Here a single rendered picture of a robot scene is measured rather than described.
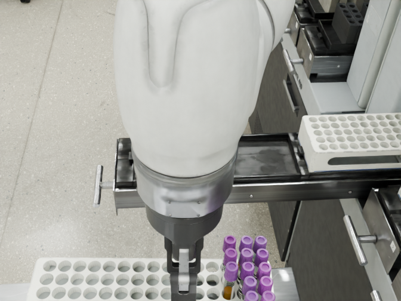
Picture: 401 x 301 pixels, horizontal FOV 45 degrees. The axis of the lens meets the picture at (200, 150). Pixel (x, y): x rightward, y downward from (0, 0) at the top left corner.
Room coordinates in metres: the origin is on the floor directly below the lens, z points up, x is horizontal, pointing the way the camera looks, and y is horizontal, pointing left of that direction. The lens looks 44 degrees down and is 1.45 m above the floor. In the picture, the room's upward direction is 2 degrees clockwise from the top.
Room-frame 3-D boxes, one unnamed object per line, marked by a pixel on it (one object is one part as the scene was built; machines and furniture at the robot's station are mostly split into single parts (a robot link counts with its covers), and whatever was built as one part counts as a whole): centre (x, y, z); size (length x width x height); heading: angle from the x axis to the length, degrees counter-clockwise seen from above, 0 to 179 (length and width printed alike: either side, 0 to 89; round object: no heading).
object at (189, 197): (0.30, 0.01, 1.14); 0.09 x 0.09 x 0.06
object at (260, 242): (0.34, -0.08, 0.91); 0.02 x 0.02 x 0.11
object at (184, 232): (0.30, 0.01, 1.06); 0.08 x 0.07 x 0.09; 2
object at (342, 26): (1.08, -0.34, 0.85); 0.12 x 0.02 x 0.06; 6
